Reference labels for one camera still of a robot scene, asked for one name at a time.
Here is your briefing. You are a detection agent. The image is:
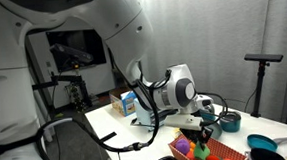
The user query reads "teal toy frying pan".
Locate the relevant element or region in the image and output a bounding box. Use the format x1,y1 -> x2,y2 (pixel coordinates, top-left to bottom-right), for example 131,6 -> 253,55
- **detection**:
246,131 -> 287,154

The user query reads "red checkered carton box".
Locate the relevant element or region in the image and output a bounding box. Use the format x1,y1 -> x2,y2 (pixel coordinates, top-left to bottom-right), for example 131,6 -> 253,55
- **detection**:
167,130 -> 248,160

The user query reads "purple round plush toy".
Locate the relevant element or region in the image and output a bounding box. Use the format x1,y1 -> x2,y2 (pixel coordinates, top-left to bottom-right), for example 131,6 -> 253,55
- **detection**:
174,137 -> 191,156

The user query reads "black wall monitor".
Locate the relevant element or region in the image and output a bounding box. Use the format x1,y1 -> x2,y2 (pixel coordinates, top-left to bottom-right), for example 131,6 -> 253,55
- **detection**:
44,27 -> 108,74

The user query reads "black tape strip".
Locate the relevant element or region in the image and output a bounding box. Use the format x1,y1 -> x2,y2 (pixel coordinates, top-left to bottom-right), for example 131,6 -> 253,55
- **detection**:
99,131 -> 118,143

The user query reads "light blue toy toaster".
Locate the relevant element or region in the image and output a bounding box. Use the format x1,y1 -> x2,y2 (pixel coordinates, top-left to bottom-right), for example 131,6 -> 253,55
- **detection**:
133,94 -> 185,133

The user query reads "orange round plush toy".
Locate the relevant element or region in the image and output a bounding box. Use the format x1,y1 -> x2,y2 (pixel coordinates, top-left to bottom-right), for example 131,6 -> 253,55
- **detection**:
188,140 -> 198,151

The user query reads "thin black camera cable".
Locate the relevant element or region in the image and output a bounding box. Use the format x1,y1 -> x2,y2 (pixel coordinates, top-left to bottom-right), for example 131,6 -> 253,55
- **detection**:
197,90 -> 229,125

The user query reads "blue orange toy package box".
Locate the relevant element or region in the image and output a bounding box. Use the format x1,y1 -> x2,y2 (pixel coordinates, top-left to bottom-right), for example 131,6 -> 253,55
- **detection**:
109,89 -> 139,119

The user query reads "black camera pole stand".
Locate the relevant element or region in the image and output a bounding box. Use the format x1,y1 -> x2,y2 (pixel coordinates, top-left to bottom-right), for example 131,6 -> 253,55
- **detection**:
247,60 -> 274,118

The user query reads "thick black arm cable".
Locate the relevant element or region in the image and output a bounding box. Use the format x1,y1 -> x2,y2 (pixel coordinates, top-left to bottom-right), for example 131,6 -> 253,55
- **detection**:
32,77 -> 164,160

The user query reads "teal toy kettle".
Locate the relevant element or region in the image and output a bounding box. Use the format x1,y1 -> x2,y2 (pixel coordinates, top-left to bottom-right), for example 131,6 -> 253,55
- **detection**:
198,107 -> 218,123

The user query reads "red round plush toy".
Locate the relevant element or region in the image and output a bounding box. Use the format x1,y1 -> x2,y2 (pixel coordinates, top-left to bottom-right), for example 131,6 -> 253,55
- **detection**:
185,149 -> 197,160

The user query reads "grey blue plate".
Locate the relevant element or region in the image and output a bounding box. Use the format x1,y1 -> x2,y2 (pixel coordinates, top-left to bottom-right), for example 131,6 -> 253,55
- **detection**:
205,119 -> 223,141

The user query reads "black toy pot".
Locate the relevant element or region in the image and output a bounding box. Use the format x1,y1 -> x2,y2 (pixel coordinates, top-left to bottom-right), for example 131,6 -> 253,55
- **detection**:
249,145 -> 287,160

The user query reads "black camera bar on pole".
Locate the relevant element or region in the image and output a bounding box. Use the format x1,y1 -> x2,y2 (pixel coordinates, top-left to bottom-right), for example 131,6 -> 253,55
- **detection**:
243,50 -> 285,65

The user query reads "grey fabric curtain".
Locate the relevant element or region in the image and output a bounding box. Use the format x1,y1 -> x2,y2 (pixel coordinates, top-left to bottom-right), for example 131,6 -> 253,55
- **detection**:
138,0 -> 287,138

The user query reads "green pear plush toy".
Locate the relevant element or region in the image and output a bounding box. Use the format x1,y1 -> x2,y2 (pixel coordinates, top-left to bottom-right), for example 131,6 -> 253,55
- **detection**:
192,141 -> 211,160

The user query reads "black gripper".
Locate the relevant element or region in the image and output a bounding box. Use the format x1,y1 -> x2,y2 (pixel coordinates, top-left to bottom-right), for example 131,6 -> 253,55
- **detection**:
179,125 -> 216,150

